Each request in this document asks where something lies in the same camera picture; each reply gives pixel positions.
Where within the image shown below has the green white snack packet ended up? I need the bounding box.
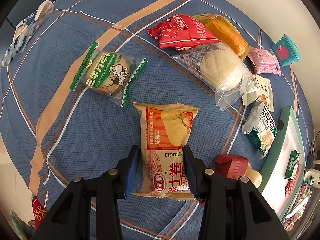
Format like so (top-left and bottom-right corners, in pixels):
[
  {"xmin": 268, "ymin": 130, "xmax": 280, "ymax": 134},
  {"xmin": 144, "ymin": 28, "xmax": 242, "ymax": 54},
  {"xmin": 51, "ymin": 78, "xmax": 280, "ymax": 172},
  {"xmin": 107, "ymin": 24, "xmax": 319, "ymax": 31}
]
[{"xmin": 284, "ymin": 150, "xmax": 299, "ymax": 180}]

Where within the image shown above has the green white walnut cookie packet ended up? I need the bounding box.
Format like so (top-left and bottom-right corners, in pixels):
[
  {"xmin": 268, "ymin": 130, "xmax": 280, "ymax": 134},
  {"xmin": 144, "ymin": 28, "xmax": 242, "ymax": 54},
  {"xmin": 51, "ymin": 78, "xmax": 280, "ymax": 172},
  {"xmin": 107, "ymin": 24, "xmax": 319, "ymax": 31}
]
[{"xmin": 242, "ymin": 102, "xmax": 278, "ymax": 159}]

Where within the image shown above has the yellow egg roll packet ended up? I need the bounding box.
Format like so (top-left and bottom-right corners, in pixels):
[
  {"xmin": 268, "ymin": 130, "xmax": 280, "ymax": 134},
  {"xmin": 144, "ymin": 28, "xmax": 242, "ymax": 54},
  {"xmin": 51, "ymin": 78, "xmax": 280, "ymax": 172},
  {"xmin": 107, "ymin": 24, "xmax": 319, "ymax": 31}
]
[{"xmin": 133, "ymin": 102, "xmax": 199, "ymax": 201}]

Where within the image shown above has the round cream pastry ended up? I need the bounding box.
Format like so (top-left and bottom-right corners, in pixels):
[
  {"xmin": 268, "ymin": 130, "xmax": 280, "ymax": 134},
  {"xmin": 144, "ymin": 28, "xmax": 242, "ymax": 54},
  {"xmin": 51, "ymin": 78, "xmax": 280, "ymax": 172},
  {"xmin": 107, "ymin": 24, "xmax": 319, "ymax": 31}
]
[{"xmin": 245, "ymin": 164, "xmax": 263, "ymax": 188}]

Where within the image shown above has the dark red snack box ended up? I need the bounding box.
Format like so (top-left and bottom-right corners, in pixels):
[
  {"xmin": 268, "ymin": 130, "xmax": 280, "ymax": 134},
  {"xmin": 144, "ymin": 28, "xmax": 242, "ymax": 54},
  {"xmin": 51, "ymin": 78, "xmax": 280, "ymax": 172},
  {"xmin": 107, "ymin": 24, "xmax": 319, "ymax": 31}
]
[{"xmin": 214, "ymin": 154, "xmax": 248, "ymax": 180}]

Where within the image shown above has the red patterned snack packet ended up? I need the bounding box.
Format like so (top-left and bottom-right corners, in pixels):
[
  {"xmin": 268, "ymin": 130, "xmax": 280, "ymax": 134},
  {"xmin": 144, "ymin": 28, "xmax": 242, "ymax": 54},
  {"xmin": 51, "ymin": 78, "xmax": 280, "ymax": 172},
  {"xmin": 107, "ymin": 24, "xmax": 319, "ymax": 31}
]
[{"xmin": 285, "ymin": 174, "xmax": 298, "ymax": 197}]

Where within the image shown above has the white tray with green rim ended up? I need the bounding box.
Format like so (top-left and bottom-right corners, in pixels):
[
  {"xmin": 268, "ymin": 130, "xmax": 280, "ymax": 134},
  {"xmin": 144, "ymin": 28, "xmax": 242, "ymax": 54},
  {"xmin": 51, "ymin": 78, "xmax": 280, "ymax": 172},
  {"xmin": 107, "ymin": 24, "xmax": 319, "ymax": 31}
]
[{"xmin": 258, "ymin": 107, "xmax": 306, "ymax": 219}]

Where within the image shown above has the pile of snack bags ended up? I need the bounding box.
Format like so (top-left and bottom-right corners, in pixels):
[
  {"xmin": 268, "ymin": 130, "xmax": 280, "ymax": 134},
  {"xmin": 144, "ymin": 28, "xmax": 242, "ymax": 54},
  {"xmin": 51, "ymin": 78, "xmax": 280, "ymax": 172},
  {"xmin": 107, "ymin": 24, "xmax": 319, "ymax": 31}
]
[{"xmin": 281, "ymin": 176, "xmax": 315, "ymax": 232}]

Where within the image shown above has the black power adapter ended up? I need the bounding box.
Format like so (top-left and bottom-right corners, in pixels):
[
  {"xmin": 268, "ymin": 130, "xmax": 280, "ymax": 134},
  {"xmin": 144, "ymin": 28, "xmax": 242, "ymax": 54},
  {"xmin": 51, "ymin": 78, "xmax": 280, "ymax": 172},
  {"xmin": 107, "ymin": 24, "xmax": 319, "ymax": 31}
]
[{"xmin": 306, "ymin": 154, "xmax": 314, "ymax": 169}]

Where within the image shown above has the cream snack packet with orange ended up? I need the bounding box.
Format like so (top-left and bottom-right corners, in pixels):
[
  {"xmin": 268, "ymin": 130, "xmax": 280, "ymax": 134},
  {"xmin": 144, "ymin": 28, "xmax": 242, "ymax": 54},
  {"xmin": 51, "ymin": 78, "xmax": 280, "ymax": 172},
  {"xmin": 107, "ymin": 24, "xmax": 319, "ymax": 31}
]
[{"xmin": 242, "ymin": 74, "xmax": 274, "ymax": 113}]

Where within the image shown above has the clear wrapped white pastry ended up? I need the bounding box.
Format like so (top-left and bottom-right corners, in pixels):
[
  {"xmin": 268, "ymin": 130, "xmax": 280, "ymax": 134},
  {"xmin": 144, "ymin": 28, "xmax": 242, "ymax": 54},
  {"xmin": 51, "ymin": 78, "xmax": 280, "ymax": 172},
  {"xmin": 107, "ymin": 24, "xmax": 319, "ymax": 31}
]
[{"xmin": 172, "ymin": 42, "xmax": 258, "ymax": 110}]

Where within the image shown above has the pink snack packet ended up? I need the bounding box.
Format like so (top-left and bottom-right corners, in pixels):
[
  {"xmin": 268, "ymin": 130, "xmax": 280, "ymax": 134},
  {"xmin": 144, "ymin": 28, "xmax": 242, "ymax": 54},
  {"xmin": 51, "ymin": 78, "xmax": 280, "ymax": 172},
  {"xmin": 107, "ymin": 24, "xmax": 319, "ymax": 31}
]
[{"xmin": 248, "ymin": 46, "xmax": 281, "ymax": 76}]

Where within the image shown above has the green cow biscuit packet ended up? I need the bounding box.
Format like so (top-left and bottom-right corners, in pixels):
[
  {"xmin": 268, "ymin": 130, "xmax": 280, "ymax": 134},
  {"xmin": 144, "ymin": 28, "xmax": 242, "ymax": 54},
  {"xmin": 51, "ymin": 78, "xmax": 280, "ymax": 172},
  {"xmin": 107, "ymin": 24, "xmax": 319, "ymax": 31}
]
[{"xmin": 70, "ymin": 42, "xmax": 148, "ymax": 108}]

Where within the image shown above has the blue plaid tablecloth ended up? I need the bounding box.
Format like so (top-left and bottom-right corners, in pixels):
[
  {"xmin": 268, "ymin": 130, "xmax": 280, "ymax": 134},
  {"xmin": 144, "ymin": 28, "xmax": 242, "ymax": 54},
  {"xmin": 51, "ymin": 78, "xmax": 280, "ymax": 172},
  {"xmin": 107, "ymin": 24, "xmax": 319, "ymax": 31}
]
[{"xmin": 1, "ymin": 0, "xmax": 273, "ymax": 208}]

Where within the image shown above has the teal cube box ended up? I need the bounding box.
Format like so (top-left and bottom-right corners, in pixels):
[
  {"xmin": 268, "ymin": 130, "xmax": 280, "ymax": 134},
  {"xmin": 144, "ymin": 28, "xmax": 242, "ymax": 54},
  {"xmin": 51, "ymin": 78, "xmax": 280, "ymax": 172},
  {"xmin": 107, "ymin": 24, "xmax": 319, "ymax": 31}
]
[{"xmin": 271, "ymin": 35, "xmax": 300, "ymax": 67}]

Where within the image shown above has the orange cake in clear wrapper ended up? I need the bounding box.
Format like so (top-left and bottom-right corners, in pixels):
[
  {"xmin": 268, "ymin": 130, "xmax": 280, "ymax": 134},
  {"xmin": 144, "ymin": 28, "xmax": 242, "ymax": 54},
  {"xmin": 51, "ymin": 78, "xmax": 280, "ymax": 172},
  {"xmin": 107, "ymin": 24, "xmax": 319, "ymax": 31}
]
[{"xmin": 192, "ymin": 14, "xmax": 249, "ymax": 61}]

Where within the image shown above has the red flower snack packet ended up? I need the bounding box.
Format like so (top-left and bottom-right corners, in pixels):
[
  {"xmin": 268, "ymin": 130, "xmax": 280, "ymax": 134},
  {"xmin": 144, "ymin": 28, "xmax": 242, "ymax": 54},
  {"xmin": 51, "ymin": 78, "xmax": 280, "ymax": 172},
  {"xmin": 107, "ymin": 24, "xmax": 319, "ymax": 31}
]
[{"xmin": 147, "ymin": 14, "xmax": 220, "ymax": 51}]

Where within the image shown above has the blue white packet at edge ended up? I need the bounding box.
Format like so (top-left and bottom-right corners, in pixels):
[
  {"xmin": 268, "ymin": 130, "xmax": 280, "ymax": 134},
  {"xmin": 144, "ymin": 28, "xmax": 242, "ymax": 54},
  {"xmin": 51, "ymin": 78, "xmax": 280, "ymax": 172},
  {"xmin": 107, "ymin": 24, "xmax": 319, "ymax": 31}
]
[{"xmin": 1, "ymin": 0, "xmax": 54, "ymax": 67}]

